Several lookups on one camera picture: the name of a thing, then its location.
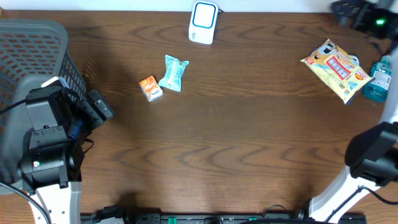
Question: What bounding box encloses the grey plastic mesh basket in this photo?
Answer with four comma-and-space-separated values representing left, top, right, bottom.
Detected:
1, 19, 86, 189

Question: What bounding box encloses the teal snack pack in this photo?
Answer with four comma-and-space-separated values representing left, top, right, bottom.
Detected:
159, 55, 189, 92

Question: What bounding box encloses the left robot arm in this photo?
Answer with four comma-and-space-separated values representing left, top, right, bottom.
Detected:
18, 86, 114, 223

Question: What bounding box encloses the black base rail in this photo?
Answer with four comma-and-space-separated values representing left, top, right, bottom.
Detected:
80, 212, 368, 224

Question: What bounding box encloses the blue mouthwash bottle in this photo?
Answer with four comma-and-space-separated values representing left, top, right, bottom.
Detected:
363, 55, 392, 103

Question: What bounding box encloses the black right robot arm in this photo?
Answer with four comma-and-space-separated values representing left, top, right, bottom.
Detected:
297, 0, 397, 223

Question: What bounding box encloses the white barcode scanner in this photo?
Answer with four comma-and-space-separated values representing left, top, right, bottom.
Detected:
188, 1, 218, 45

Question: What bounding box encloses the small orange packet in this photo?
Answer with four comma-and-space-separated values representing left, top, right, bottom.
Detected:
139, 76, 164, 102

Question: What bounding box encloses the yellow snack bag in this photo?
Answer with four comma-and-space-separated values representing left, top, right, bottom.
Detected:
301, 39, 373, 105

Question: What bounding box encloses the small green round-logo box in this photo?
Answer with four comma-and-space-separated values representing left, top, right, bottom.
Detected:
349, 55, 361, 66

